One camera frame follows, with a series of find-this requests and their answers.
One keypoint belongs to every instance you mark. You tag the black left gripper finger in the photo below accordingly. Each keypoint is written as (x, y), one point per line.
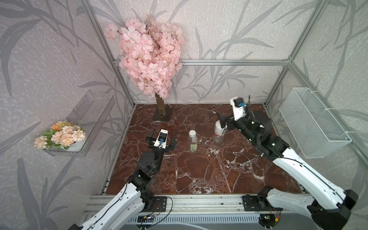
(150, 137)
(173, 141)

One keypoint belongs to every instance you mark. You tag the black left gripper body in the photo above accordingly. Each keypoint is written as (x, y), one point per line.
(149, 140)

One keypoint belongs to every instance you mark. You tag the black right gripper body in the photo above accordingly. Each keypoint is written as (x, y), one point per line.
(242, 125)

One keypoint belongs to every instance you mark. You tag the white labelled plastic bottle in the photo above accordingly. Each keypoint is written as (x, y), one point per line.
(220, 130)

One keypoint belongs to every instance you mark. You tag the small clear bottle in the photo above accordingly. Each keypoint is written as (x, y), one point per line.
(192, 144)

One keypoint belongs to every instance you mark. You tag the grey bottle cap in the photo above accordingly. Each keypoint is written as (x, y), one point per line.
(192, 133)

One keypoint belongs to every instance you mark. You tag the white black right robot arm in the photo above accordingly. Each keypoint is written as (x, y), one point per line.
(328, 205)

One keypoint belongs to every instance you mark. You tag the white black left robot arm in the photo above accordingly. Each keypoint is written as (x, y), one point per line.
(135, 196)

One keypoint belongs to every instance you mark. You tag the pink blossom artificial tree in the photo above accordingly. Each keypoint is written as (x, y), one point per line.
(150, 55)

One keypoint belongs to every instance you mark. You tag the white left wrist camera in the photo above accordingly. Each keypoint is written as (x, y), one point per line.
(161, 139)

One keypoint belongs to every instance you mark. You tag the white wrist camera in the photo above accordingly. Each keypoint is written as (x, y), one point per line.
(161, 139)
(238, 107)

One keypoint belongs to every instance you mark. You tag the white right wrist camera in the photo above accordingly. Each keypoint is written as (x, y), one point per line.
(238, 107)

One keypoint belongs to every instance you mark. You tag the clear acrylic wall shelf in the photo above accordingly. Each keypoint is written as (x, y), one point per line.
(90, 113)

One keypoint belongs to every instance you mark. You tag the white wire mesh basket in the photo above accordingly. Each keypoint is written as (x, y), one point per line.
(315, 130)

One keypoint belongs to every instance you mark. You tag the small electronics board with wires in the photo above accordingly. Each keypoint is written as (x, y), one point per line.
(145, 219)

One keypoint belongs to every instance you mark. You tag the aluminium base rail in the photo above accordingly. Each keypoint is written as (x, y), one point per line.
(223, 204)

